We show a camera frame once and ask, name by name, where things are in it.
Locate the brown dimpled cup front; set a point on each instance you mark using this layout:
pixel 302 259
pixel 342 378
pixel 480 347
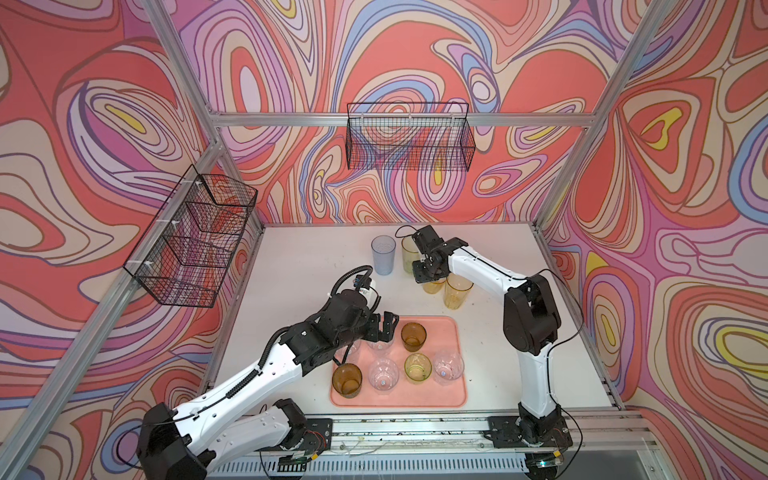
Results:
pixel 347 380

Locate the short bright green cup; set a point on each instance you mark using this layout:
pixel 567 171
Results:
pixel 417 367

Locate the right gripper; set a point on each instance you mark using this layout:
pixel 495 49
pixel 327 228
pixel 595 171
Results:
pixel 420 277

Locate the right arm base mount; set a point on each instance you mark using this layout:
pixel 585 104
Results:
pixel 523 432

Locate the tall pale blue cup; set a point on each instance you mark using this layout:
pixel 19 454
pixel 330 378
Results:
pixel 383 250

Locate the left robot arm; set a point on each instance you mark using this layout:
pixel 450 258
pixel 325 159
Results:
pixel 291 353

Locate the black wire basket back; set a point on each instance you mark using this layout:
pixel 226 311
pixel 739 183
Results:
pixel 409 136

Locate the aluminium front rail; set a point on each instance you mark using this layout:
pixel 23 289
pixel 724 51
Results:
pixel 420 433

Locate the pink plastic tray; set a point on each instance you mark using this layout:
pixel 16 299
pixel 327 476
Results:
pixel 442 334

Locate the black wire basket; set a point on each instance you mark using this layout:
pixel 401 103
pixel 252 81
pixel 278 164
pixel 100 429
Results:
pixel 409 136
pixel 201 225

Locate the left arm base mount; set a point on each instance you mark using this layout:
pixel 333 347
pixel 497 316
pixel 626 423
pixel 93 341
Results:
pixel 316 439

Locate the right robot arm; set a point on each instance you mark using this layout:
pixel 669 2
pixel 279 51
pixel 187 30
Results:
pixel 531 319

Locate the short yellow cup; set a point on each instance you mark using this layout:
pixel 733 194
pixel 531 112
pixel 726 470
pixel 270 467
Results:
pixel 433 287

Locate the brown dimpled cup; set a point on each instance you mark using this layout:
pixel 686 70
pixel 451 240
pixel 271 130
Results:
pixel 413 336
pixel 347 380

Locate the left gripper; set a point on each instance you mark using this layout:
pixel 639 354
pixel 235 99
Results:
pixel 387 329

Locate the clear faceted cup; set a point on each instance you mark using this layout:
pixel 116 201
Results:
pixel 383 375
pixel 379 347

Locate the tall amber yellow cup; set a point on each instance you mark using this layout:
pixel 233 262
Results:
pixel 456 291

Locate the tall light green cup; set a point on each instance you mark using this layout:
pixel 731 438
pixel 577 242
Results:
pixel 410 254

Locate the black wire basket left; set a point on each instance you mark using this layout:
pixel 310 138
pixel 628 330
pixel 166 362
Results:
pixel 201 225

